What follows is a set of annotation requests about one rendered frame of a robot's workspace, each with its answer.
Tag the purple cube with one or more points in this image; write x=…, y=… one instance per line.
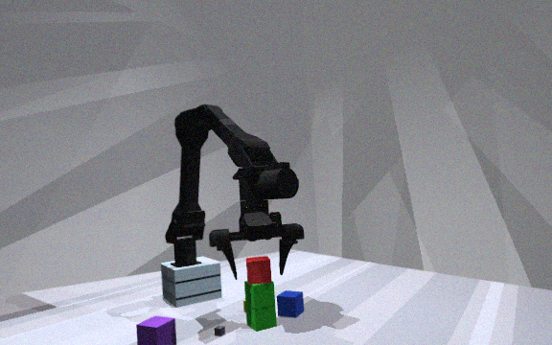
x=156, y=331

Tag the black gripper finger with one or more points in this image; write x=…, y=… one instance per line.
x=284, y=249
x=228, y=253

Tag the green block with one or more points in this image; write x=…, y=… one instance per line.
x=261, y=318
x=259, y=295

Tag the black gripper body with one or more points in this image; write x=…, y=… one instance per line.
x=289, y=232

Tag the red block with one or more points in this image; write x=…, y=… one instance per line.
x=258, y=270

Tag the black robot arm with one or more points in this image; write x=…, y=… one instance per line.
x=261, y=177

